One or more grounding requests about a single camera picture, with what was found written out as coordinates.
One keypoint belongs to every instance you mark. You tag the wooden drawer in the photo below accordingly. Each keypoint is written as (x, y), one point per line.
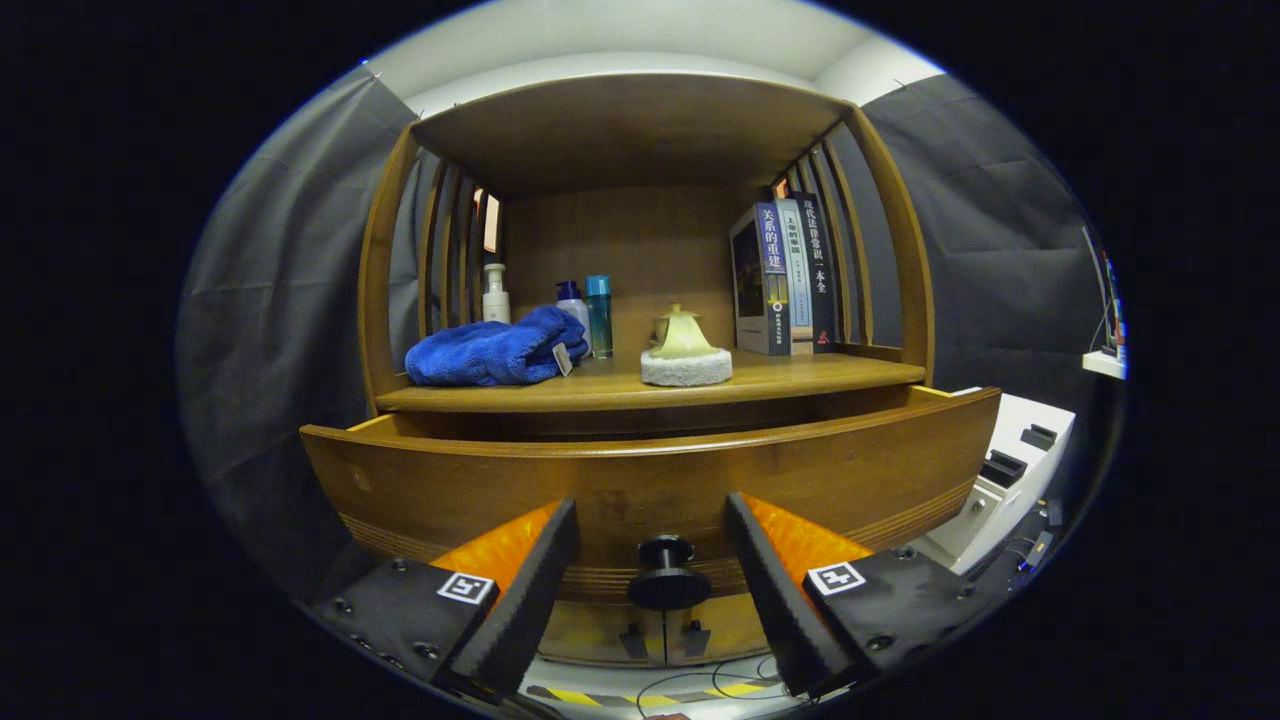
(640, 480)

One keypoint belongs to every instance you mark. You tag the book with pale spine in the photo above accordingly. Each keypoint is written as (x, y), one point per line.
(798, 280)

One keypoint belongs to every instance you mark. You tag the wooden cabinet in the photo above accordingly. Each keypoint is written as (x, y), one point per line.
(620, 130)

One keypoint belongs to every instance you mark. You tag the book with purple spine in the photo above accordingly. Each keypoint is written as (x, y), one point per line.
(755, 280)

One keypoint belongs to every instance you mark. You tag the black drawer knob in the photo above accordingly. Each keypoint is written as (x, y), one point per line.
(668, 575)

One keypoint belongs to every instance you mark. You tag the white pump bottle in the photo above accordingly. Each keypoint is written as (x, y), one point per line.
(495, 298)

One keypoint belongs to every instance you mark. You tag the white bottle with blue cap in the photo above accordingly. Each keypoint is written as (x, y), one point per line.
(573, 303)

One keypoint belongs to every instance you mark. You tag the green brush with white pad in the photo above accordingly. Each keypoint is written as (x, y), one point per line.
(685, 365)

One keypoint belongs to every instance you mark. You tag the teal bottle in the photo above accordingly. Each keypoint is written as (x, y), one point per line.
(599, 315)

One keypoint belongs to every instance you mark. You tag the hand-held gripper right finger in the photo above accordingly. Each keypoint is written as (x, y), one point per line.
(780, 605)

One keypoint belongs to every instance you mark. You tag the small black tray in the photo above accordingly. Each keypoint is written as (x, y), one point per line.
(1040, 437)
(1003, 468)

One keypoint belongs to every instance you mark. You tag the blue towel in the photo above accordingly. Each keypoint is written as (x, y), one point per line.
(480, 350)

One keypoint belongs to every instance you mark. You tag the white side cabinet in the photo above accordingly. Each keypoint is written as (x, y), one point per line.
(1010, 500)

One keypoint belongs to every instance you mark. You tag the book with black spine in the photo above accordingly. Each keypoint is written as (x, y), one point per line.
(822, 270)

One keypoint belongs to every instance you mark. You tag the white wall shelf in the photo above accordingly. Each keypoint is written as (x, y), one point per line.
(1105, 363)

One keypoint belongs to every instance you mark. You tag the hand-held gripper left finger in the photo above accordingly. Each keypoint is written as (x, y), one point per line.
(530, 605)

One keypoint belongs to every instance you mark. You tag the wooden countertop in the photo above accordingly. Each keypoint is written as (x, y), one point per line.
(780, 375)

